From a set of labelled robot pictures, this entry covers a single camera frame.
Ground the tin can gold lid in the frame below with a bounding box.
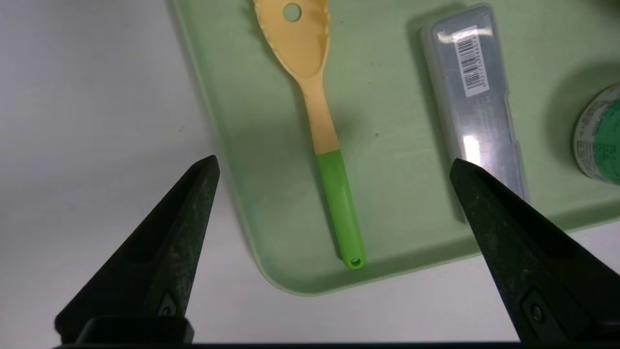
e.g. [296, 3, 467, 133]
[573, 82, 620, 186]

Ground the grey clear cutlery case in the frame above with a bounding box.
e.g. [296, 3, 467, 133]
[420, 4, 529, 223]

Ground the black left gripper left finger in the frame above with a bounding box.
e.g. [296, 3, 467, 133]
[55, 155, 220, 340]

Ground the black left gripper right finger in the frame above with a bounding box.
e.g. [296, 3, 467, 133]
[449, 159, 620, 343]

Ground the yellow pasta spoon green handle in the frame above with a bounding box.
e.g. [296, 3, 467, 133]
[253, 0, 366, 270]

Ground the light green plastic tray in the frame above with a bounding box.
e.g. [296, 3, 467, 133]
[172, 0, 620, 296]

